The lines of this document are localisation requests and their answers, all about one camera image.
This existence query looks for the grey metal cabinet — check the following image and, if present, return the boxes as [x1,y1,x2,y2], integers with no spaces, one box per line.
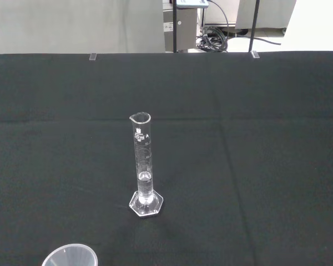
[163,0,201,53]

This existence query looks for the black bench cloth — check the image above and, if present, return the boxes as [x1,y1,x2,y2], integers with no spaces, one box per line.
[0,51,333,266]

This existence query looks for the grey curtain panel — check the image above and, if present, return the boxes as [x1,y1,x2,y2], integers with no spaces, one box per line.
[0,0,167,55]

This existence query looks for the black cable bundle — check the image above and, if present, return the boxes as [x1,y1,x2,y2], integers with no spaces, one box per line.
[195,24,282,53]

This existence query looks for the clear plastic funnel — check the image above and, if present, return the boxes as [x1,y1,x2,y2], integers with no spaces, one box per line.
[41,243,99,266]

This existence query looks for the black stand pole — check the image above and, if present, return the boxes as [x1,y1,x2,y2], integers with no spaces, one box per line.
[248,0,260,53]
[171,0,181,53]

